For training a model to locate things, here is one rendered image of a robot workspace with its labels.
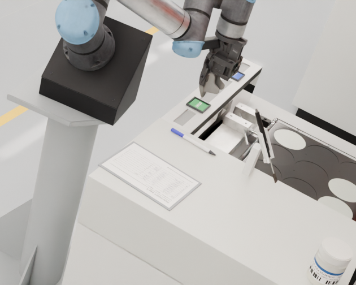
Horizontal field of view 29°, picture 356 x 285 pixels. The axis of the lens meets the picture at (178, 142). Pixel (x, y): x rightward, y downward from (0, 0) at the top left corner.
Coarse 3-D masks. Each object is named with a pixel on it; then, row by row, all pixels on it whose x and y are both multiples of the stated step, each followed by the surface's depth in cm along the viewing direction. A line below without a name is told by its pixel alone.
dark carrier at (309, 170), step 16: (272, 128) 213; (288, 128) 215; (272, 144) 206; (320, 144) 213; (272, 160) 199; (288, 160) 201; (304, 160) 203; (320, 160) 206; (336, 160) 208; (352, 160) 210; (272, 176) 193; (288, 176) 195; (304, 176) 197; (320, 176) 199; (336, 176) 201; (352, 176) 203; (304, 192) 191; (320, 192) 193; (352, 208) 191
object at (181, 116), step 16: (256, 64) 231; (224, 80) 217; (240, 80) 219; (192, 96) 204; (208, 96) 207; (224, 96) 209; (176, 112) 195; (192, 112) 197; (208, 112) 199; (192, 128) 190
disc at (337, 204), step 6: (324, 198) 191; (330, 198) 191; (336, 198) 192; (324, 204) 189; (330, 204) 189; (336, 204) 190; (342, 204) 191; (336, 210) 188; (342, 210) 189; (348, 210) 189; (348, 216) 187
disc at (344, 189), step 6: (330, 180) 199; (336, 180) 199; (342, 180) 200; (330, 186) 196; (336, 186) 197; (342, 186) 198; (348, 186) 199; (354, 186) 200; (336, 192) 195; (342, 192) 195; (348, 192) 196; (354, 192) 197; (342, 198) 193; (348, 198) 194; (354, 198) 195
